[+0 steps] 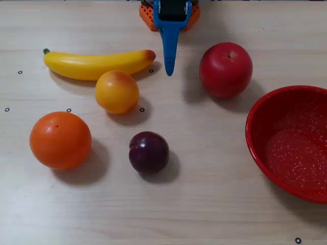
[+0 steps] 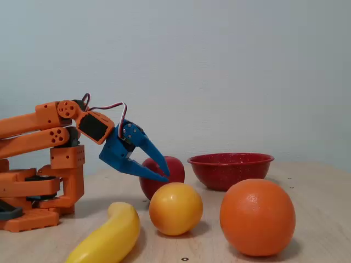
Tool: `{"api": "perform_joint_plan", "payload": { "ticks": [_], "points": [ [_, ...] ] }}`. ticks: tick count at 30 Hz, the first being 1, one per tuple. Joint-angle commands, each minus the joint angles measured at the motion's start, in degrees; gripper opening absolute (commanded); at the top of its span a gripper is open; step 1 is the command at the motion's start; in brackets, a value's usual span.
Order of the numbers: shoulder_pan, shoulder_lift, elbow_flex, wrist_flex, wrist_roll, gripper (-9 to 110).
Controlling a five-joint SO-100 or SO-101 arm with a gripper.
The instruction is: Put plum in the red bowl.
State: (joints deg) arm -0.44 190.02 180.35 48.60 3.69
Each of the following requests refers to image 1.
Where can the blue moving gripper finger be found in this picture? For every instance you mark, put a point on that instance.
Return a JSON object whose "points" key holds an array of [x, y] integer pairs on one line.
{"points": [[169, 51]]}

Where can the dark purple plum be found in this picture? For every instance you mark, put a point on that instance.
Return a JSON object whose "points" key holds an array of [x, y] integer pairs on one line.
{"points": [[149, 153]]}

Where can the orange robot base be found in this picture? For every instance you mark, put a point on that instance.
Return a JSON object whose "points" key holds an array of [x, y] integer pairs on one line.
{"points": [[146, 15]]}

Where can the red speckled bowl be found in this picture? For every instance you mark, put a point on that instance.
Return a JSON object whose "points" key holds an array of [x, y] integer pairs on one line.
{"points": [[293, 158]]}

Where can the red apple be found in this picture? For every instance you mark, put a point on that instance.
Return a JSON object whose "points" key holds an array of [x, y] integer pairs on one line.
{"points": [[226, 71]]}

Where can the yellow orange peach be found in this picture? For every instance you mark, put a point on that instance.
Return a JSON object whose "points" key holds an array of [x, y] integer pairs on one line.
{"points": [[117, 92]]}

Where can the yellow banana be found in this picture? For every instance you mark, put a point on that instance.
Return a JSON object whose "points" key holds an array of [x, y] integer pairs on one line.
{"points": [[92, 65]]}

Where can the orange fruit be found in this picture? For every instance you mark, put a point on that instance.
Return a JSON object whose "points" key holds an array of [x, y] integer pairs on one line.
{"points": [[60, 141]]}

